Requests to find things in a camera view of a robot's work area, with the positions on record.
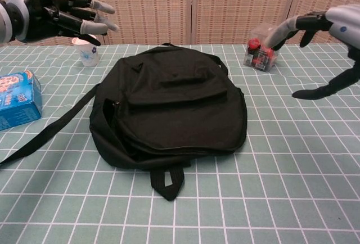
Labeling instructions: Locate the paper cup with blue flower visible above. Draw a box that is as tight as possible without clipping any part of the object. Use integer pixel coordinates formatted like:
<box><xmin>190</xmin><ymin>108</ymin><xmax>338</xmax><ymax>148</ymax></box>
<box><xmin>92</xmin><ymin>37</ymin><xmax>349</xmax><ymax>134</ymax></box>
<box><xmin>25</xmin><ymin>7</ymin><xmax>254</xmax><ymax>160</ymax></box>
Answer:
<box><xmin>71</xmin><ymin>36</ymin><xmax>101</xmax><ymax>67</ymax></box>

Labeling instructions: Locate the silver and black left robot hand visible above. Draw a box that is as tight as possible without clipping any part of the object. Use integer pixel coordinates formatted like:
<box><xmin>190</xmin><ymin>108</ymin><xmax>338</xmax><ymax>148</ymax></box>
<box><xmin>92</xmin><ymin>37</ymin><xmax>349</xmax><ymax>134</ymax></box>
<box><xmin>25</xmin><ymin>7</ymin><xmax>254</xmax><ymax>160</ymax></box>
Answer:
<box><xmin>5</xmin><ymin>0</ymin><xmax>120</xmax><ymax>47</ymax></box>

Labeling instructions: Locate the clear box with red items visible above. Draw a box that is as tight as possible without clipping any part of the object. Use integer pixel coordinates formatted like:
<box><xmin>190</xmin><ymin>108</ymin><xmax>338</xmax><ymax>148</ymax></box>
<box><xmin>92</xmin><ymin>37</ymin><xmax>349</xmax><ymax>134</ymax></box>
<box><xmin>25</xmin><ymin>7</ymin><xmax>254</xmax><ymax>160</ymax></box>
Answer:
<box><xmin>242</xmin><ymin>23</ymin><xmax>284</xmax><ymax>73</ymax></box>

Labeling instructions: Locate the black fabric backpack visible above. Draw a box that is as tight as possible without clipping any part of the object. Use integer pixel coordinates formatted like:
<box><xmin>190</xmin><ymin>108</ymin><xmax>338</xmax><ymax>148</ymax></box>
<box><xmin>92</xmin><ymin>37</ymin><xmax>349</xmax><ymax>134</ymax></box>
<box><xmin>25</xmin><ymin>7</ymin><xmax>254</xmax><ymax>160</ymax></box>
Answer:
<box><xmin>0</xmin><ymin>42</ymin><xmax>248</xmax><ymax>202</ymax></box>

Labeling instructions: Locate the green checked tablecloth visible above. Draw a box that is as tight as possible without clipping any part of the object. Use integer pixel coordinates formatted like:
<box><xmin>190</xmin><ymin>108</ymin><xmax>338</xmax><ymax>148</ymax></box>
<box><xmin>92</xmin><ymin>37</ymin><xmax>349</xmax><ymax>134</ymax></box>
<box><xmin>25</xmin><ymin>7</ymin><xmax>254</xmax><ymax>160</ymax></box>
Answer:
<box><xmin>0</xmin><ymin>43</ymin><xmax>360</xmax><ymax>244</ymax></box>

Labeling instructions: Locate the blue cookie box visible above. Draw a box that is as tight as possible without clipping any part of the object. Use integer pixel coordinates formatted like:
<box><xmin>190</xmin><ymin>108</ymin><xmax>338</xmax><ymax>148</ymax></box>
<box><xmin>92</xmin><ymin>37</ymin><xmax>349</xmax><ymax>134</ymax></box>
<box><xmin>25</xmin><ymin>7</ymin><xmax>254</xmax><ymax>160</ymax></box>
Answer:
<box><xmin>0</xmin><ymin>69</ymin><xmax>43</xmax><ymax>132</ymax></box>

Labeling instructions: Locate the silver and black right robot hand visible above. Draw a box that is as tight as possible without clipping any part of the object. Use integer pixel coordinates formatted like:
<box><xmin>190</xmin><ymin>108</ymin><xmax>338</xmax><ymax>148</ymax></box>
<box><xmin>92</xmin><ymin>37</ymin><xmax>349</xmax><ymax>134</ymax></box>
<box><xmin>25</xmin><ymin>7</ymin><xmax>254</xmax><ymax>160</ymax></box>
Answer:
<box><xmin>263</xmin><ymin>3</ymin><xmax>360</xmax><ymax>101</ymax></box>

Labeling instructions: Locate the woven bamboo folding screen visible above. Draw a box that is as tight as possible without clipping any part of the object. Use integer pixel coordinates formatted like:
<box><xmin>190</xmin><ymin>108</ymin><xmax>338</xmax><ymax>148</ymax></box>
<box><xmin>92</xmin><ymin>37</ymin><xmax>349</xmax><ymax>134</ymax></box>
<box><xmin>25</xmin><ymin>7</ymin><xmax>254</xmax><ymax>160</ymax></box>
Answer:
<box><xmin>0</xmin><ymin>0</ymin><xmax>360</xmax><ymax>47</ymax></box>

